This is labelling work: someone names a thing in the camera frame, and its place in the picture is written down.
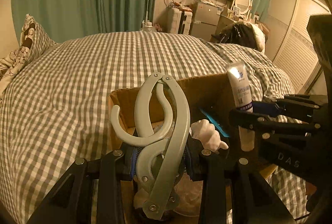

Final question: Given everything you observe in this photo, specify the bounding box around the teal foil snack packet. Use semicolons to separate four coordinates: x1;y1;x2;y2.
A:
200;109;230;138

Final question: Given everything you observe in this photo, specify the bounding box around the white oval vanity mirror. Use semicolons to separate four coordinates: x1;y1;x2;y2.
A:
233;0;252;16

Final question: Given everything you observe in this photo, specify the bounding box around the grey checked duvet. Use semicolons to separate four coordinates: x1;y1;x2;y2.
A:
1;31;295;223

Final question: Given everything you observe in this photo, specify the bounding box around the grey folding travel hanger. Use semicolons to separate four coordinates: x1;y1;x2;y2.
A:
109;72;190;220

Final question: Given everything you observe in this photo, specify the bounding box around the white storage cabinet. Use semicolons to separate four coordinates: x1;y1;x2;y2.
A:
167;8;192;35

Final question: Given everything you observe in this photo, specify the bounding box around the black and white clothes pile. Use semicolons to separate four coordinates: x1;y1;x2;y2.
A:
210;21;267;53

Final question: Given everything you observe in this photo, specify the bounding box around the white BOP cream tube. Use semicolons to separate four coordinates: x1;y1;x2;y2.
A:
226;61;255;152

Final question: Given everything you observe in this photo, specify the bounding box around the open cardboard box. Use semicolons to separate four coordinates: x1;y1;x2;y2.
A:
107;72;278;224

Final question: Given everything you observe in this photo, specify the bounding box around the clear plastic water bottle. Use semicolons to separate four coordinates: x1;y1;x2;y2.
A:
174;173;203;217

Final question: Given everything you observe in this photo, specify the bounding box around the small silver fridge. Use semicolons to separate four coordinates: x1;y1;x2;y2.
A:
190;2;221;41

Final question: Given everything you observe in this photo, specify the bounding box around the white louvered wardrobe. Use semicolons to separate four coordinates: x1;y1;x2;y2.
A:
264;0;330;94

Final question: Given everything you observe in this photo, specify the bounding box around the checked pillow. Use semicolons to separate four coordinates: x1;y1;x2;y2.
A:
20;14;57;64

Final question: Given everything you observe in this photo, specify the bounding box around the floral patterned pillow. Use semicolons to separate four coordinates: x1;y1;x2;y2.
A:
1;46;30;100

